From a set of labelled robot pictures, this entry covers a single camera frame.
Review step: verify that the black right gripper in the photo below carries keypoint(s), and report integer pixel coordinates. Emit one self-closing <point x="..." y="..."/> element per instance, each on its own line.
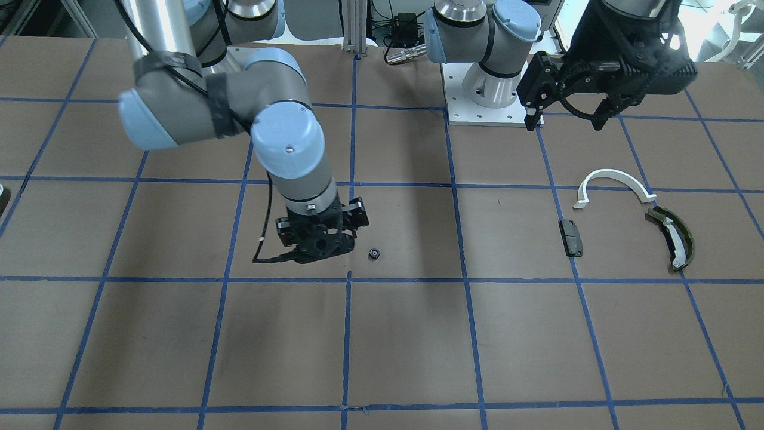
<point x="357" y="215"/>

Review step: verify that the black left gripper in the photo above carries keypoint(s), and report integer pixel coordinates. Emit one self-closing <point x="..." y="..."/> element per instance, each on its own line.
<point x="598" y="43"/>

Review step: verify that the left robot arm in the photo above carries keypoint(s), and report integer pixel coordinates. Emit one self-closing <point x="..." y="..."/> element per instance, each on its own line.
<point x="498" y="37"/>

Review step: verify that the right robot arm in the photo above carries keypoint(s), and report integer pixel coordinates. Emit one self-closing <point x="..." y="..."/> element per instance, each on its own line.
<point x="189" y="88"/>

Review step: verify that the dark grey brake pad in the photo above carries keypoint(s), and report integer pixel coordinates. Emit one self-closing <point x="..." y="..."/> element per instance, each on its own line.
<point x="571" y="238"/>

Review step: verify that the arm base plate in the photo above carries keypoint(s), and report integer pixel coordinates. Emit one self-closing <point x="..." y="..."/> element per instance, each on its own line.
<point x="473" y="97"/>

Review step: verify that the aluminium frame post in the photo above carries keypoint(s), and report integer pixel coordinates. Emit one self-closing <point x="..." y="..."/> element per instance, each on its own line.
<point x="354" y="21"/>

